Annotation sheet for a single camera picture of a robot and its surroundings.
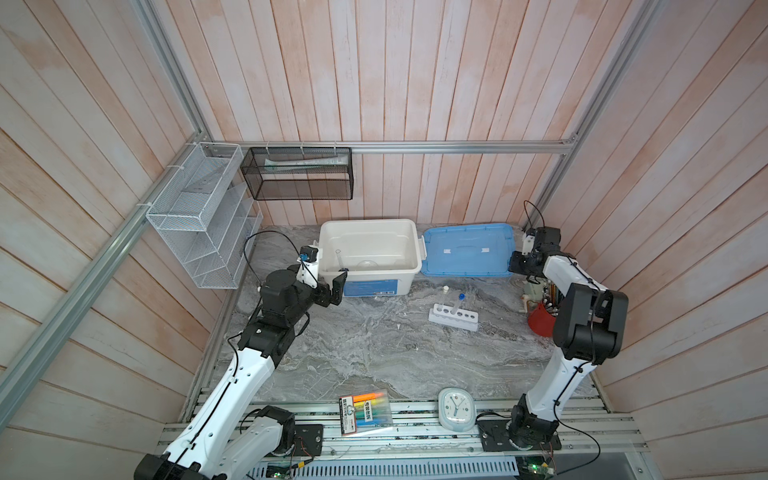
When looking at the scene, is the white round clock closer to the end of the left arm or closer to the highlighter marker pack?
the highlighter marker pack

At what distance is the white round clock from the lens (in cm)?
76

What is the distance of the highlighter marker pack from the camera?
76 centimetres

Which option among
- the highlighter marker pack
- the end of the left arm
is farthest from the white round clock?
the end of the left arm

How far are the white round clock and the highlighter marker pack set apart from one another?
14 cm
